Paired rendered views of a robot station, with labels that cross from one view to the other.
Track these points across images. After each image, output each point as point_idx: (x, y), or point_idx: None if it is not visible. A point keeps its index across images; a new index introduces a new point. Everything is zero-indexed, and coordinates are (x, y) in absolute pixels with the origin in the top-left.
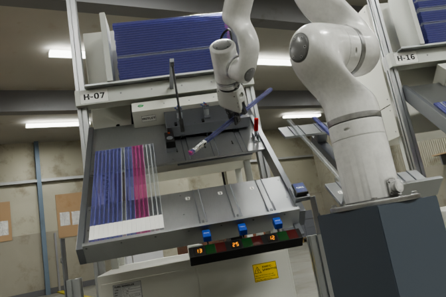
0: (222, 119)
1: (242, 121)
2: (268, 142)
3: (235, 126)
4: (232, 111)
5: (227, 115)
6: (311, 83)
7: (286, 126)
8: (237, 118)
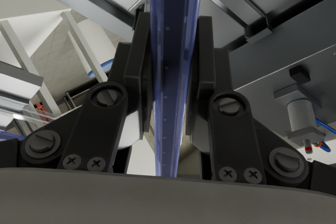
0: (335, 49)
1: (238, 70)
2: (82, 13)
3: (262, 43)
4: (193, 139)
5: (310, 78)
6: None
7: (29, 99)
8: (110, 72)
